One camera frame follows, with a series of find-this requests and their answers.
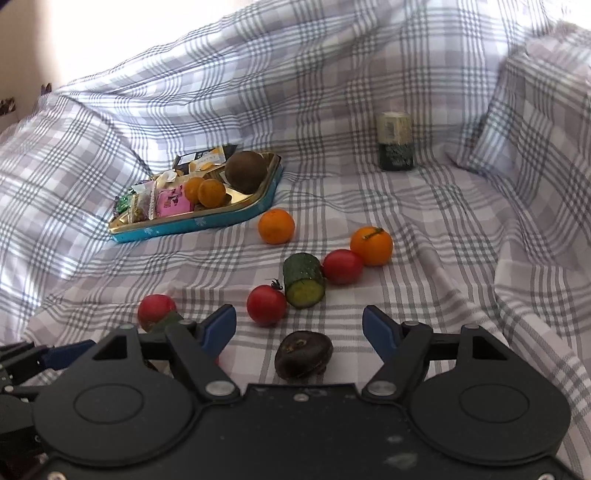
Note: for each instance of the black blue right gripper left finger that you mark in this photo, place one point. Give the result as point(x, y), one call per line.
point(191, 350)

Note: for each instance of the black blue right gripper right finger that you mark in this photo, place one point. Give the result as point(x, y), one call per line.
point(407, 350)

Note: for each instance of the red tomato left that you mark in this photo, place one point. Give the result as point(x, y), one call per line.
point(153, 308)

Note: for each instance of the red tomato with stem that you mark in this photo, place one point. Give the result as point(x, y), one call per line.
point(266, 304)

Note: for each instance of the red tomato right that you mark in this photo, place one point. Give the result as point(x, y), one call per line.
point(343, 267)

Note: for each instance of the dark brown avocado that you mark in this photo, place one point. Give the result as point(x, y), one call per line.
point(303, 354)

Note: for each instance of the orange tangerine with stem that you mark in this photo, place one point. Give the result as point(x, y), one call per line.
point(374, 244)

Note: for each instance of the green cucumber piece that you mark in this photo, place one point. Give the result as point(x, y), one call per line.
point(304, 281)

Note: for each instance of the blue gold metal tray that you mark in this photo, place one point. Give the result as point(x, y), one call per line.
point(139, 221)

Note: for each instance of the orange tangerine on sofa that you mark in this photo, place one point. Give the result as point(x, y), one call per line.
point(276, 227)

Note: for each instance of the pink snack packet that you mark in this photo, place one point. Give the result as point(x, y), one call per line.
point(171, 202)

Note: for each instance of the orange in tray front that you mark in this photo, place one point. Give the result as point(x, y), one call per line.
point(211, 193)

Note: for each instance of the orange in tray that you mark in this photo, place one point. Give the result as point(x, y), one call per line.
point(211, 193)
point(191, 187)

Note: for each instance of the orange in tray behind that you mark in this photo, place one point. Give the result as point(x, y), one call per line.
point(191, 187)

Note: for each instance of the green candy wrapper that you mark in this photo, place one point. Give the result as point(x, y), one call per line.
point(122, 203)

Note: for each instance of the brown round fruit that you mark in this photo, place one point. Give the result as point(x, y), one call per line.
point(245, 171)

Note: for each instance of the yellow black snack packet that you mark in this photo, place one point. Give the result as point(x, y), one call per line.
point(203, 160)

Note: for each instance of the grey plaid sofa cover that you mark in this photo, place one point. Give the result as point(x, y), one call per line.
point(306, 80)

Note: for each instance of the plaid pillow left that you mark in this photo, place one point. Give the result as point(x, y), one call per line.
point(61, 169)

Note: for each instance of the plaid pillow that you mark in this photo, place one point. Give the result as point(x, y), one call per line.
point(537, 128)
point(61, 169)

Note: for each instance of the white green cylindrical can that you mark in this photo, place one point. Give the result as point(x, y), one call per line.
point(395, 141)

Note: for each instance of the plaid pillow right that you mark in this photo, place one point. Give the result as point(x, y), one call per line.
point(537, 128)

